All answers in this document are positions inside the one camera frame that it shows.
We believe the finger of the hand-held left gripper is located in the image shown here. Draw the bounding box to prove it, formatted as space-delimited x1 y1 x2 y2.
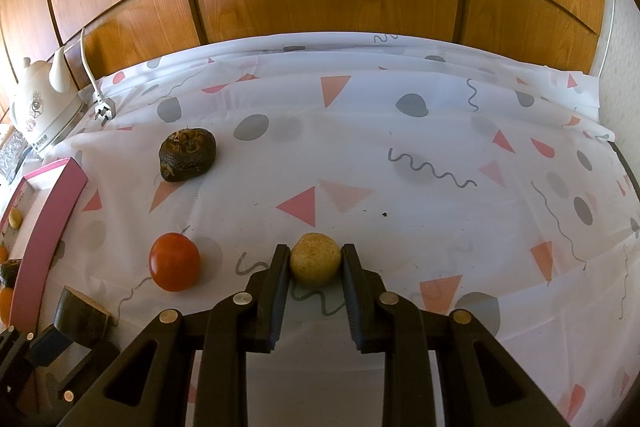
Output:
25 324 71 365
30 339 123 413

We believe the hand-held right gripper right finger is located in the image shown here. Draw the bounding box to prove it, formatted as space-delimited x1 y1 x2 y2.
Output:
341 243 571 427

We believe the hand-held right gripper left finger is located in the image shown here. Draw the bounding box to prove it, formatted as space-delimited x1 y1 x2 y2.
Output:
57 244 292 427

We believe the large cut taro piece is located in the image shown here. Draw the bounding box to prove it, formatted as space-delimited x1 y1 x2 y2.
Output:
54 286 112 348

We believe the small yellow round fruit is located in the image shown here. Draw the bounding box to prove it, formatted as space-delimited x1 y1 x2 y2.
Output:
289 233 343 286

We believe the dark round taro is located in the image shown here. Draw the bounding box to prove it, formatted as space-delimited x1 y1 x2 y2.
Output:
0 259 23 290

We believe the pink shallow tray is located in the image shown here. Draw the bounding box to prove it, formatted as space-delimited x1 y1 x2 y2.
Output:
0 157 89 333

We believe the red tomato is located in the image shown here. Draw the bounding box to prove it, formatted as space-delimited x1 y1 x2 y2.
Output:
148 232 202 293

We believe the patterned white tablecloth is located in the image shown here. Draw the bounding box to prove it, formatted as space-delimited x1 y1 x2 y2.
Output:
0 32 640 427

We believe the dark whole water chestnut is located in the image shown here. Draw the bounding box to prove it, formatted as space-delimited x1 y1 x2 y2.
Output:
158 127 217 182

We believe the silver embossed tissue box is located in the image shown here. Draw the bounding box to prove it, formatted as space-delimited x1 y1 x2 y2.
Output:
0 127 31 182

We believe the silver kettle base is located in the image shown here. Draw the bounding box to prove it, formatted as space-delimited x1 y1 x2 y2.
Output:
30 99 88 152

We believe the white floral ceramic kettle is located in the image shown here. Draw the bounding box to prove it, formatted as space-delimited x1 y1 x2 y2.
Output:
10 46 83 148

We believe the white power cord with plug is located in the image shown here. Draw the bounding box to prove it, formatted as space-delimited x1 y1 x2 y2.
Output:
80 27 118 128

